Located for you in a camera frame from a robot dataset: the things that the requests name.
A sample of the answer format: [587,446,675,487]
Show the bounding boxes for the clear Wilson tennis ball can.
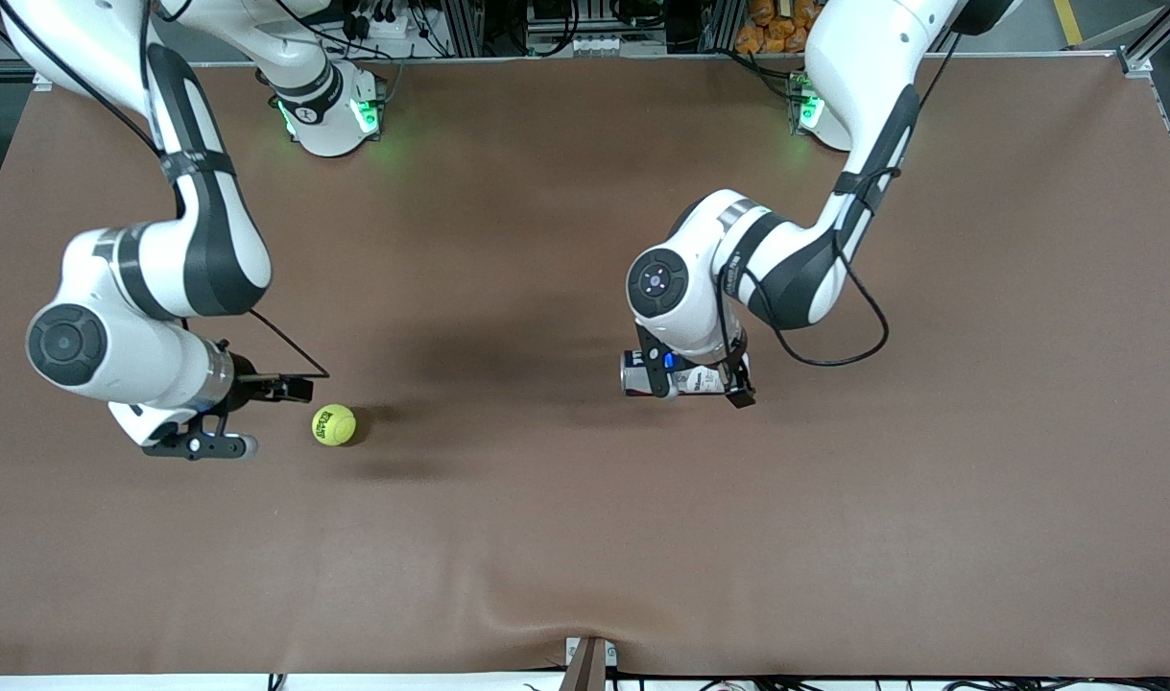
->
[621,348,752,397]

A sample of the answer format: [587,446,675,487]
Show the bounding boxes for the yellow-green tennis ball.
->
[311,403,358,447]

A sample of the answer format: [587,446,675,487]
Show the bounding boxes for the orange bagged items pile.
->
[735,0,816,55]

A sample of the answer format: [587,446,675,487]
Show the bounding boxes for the long white power strip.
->
[567,36,669,56]

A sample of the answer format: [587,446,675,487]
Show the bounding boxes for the white power strip black plugs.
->
[340,5,415,39]

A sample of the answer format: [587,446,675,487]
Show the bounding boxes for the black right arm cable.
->
[0,0,330,379]

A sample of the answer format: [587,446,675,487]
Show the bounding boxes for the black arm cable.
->
[719,34,891,409]
[0,0,330,379]

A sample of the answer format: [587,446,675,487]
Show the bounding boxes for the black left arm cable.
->
[719,34,891,409]

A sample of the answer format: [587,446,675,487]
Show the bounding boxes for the brown pole grey bracket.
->
[562,635,619,691]

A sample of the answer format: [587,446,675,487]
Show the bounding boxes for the aluminium frame post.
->
[702,0,744,55]
[443,0,488,57]

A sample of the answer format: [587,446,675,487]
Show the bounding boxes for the aluminium frame strut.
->
[1117,0,1170,78]

